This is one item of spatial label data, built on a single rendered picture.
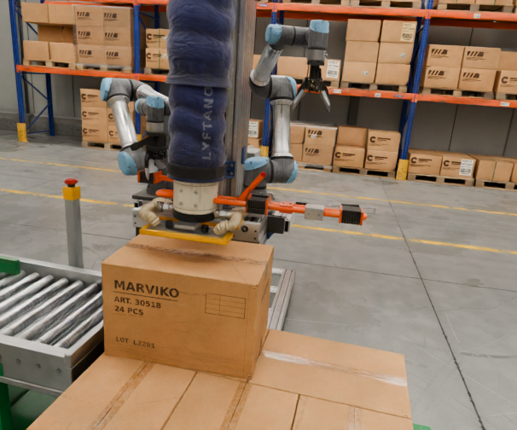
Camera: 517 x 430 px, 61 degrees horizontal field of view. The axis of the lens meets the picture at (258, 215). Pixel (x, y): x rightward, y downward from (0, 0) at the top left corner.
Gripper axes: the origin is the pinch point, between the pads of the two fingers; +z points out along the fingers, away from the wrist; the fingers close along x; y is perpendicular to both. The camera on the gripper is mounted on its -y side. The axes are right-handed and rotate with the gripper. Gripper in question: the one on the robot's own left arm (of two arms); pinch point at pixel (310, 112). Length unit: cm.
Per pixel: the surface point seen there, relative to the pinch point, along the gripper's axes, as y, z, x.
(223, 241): 46, 45, -24
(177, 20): 41, -28, -44
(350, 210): 34, 32, 20
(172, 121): 40, 5, -46
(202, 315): 52, 73, -29
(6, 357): 62, 99, -105
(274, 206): 34.2, 33.2, -8.1
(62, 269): -4, 93, -124
